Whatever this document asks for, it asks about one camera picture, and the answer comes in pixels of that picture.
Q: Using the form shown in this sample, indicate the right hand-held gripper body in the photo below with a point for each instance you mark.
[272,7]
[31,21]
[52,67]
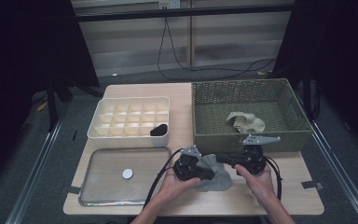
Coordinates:
[253,158]

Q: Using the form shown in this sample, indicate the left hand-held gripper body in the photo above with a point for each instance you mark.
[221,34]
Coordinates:
[186,168]

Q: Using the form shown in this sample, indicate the grey sock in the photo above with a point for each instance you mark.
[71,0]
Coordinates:
[220,182]

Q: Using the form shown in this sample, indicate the cream sock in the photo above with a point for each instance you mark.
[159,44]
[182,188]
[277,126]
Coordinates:
[248,123]

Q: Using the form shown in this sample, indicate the black sock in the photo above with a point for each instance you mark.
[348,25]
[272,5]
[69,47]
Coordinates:
[159,130]

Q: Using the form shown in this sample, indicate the green woven basket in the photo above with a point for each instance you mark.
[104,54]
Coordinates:
[276,102]

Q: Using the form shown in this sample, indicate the cream divided storage box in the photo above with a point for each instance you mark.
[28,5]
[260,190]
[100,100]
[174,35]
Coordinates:
[121,141]

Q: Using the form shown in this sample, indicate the clear plastic lid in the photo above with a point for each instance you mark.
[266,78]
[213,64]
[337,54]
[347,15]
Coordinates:
[105,180]

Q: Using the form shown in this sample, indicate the person's left hand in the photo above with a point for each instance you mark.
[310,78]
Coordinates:
[174,189]

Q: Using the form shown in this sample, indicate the person's right hand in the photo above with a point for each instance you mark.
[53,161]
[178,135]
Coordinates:
[261,186]

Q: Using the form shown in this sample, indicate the grey tape piece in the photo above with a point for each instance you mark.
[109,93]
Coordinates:
[312,184]
[73,189]

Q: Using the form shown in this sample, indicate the black tape strip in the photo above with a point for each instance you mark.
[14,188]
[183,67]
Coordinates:
[75,135]

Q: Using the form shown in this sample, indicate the black curtain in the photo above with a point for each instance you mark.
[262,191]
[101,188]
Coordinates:
[338,62]
[18,62]

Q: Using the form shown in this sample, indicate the black metal stand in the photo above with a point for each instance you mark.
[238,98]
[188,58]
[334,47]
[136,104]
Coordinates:
[52,105]

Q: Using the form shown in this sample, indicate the black horizontal bar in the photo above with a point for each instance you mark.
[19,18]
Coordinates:
[183,12]

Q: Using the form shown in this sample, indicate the yellow tape scrap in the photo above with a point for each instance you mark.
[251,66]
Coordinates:
[42,106]

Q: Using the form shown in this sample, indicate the metal floor rail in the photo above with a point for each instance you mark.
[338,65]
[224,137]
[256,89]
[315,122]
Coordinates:
[338,168]
[34,180]

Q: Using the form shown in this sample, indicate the beige vertical post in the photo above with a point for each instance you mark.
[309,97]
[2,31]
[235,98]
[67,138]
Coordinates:
[191,37]

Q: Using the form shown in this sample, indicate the white wall outlet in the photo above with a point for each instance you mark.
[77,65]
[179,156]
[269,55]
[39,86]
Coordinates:
[169,3]

